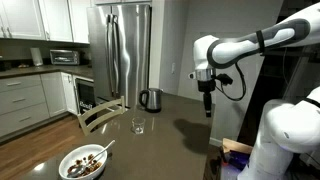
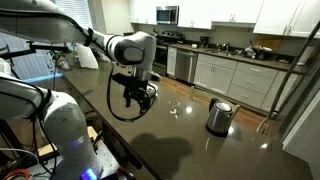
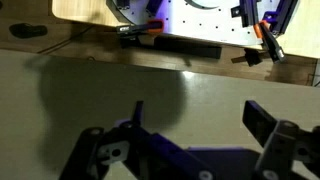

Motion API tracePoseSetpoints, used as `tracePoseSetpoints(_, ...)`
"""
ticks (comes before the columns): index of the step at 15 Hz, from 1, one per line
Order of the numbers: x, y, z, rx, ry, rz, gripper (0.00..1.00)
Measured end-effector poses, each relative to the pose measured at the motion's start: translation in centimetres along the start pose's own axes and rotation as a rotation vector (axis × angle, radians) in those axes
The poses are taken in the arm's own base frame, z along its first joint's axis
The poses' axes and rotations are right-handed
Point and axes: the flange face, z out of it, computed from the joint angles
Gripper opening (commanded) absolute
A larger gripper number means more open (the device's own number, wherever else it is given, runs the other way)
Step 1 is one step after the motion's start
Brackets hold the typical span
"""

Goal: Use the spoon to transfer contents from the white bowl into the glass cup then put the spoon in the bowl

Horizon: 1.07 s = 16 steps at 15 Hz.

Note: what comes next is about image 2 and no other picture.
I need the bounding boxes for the white cabinets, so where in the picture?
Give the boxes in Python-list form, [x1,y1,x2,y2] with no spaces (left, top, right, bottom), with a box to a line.
[166,46,301,113]
[129,0,320,39]

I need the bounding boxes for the stainless steel dishwasher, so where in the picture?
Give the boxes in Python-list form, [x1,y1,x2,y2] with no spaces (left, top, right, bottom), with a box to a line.
[175,49,199,84]

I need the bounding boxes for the green potted plant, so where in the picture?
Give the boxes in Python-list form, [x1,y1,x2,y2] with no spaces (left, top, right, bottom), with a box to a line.
[49,42,80,72]

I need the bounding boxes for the wooden cutting board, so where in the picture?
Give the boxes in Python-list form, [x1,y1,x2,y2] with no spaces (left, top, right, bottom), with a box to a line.
[256,34,282,51]

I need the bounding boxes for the grey vertical blinds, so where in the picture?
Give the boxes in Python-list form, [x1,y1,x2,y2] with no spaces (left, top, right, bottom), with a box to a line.
[0,31,64,81]

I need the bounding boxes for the orange cable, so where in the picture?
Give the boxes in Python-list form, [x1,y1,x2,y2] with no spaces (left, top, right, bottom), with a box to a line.
[2,168,32,180]

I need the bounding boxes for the stainless steel kettle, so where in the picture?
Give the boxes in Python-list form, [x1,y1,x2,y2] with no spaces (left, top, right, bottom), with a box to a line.
[205,97,241,138]

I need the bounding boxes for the metal sink faucet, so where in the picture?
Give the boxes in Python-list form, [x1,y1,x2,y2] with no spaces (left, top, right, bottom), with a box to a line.
[220,41,232,53]

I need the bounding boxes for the white window blinds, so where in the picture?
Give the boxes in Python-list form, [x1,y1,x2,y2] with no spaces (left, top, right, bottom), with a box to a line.
[54,0,93,30]

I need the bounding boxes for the white bag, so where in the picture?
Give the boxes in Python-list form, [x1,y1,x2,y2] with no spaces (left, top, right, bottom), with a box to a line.
[75,42,100,70]

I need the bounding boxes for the black coffee maker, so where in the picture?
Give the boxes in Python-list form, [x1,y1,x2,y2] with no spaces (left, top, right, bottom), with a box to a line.
[199,35,211,49]

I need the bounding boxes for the stainless steel microwave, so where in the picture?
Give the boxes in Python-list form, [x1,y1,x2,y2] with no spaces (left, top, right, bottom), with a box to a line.
[155,5,180,26]

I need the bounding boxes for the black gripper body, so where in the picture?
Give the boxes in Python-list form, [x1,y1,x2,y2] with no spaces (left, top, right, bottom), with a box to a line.
[123,79,155,102]

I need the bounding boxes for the clear glass cup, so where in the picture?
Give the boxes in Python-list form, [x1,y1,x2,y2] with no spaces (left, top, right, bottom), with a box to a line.
[168,99,183,117]

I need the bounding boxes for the white chair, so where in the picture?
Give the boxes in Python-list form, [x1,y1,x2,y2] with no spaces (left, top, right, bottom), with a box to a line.
[0,57,13,78]

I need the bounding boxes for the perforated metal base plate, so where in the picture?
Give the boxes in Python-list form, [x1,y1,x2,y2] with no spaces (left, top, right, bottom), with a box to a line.
[26,139,122,180]

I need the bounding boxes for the pile of dishes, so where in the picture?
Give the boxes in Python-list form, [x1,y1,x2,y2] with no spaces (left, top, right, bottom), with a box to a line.
[244,44,274,61]

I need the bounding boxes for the black camera tripod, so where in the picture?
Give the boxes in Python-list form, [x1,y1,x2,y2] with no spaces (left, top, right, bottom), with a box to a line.
[0,39,72,81]

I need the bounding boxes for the white lower cabinets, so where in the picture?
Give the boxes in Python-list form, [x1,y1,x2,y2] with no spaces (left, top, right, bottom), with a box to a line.
[166,46,301,113]

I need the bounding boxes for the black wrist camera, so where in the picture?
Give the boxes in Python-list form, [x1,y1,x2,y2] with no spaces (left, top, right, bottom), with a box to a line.
[112,73,136,89]

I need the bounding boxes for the black stove range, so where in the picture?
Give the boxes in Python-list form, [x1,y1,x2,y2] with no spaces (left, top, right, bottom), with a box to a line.
[151,30,185,77]

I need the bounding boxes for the white upper cabinets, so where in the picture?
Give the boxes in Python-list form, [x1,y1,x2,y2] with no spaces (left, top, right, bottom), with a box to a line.
[129,0,320,39]

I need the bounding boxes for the white cable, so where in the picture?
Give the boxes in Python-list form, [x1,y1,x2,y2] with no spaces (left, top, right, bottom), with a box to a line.
[0,147,40,165]

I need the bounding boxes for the grey metal pole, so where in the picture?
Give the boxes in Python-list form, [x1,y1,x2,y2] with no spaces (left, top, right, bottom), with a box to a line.
[255,19,320,134]

